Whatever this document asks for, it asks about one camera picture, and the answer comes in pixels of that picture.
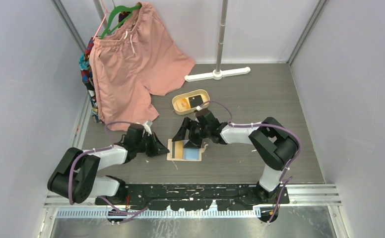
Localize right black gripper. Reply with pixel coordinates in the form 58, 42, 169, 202
172, 117, 210, 149

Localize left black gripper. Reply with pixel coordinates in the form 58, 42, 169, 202
135, 131, 168, 158

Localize gold card with black stripe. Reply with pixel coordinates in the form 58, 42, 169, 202
171, 140, 184, 160

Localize beige leather card holder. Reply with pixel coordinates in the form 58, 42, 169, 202
167, 139, 208, 162

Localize gold credit card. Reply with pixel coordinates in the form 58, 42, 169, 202
174, 98, 191, 114

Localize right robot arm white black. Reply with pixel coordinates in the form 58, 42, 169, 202
172, 108, 301, 204

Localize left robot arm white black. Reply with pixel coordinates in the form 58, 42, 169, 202
47, 122, 169, 205

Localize black card in tray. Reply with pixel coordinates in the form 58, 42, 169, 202
188, 95, 203, 108

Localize beige oval tray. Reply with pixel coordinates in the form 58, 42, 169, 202
172, 89, 210, 116

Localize white rack stand base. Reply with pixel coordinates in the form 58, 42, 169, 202
184, 67, 251, 82

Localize pink shorts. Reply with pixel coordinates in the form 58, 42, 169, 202
89, 2, 195, 131

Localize colourful patterned garment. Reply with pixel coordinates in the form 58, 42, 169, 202
79, 38, 101, 122

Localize grey metal rack pole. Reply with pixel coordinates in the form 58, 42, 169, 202
214, 0, 228, 75

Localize green clothes hanger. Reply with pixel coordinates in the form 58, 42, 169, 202
99, 3, 142, 39

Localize pink clothes hanger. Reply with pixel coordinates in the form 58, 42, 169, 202
93, 0, 113, 38

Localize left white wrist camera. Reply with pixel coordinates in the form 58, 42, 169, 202
142, 120, 153, 134

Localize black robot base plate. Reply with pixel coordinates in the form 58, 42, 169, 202
95, 183, 290, 211

